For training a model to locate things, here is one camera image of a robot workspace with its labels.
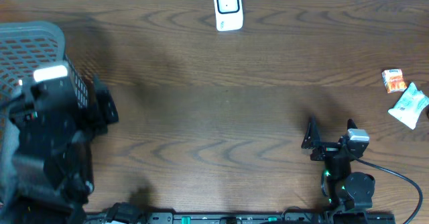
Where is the grey plastic basket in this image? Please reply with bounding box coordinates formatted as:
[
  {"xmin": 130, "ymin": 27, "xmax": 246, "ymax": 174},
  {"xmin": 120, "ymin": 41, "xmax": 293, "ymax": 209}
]
[{"xmin": 0, "ymin": 20, "xmax": 90, "ymax": 144}]

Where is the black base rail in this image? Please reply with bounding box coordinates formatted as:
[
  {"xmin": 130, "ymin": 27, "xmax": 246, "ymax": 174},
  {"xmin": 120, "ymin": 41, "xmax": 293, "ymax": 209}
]
[{"xmin": 84, "ymin": 212, "xmax": 395, "ymax": 224}]

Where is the orange snack packet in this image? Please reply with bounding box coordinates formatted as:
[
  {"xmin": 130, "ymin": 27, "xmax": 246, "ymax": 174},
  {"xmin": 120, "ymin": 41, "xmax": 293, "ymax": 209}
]
[{"xmin": 381, "ymin": 68, "xmax": 408, "ymax": 93}]

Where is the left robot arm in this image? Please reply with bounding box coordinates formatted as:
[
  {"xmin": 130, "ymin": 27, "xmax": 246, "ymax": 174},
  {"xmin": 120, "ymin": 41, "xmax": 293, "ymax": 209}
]
[{"xmin": 1, "ymin": 76, "xmax": 119, "ymax": 223}]

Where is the white barcode scanner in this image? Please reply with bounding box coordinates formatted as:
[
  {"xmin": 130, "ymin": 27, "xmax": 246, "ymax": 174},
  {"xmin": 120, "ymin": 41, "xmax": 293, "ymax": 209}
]
[{"xmin": 214, "ymin": 0, "xmax": 244, "ymax": 32}]

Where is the light blue wipes pack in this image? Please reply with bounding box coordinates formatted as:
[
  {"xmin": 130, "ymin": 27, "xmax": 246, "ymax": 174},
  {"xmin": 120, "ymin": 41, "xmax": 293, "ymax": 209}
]
[{"xmin": 388, "ymin": 82, "xmax": 428, "ymax": 129}]

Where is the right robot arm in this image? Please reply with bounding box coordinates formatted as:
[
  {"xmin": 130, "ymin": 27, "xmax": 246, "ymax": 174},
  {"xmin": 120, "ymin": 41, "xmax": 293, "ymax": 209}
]
[{"xmin": 301, "ymin": 117, "xmax": 375, "ymax": 223}]

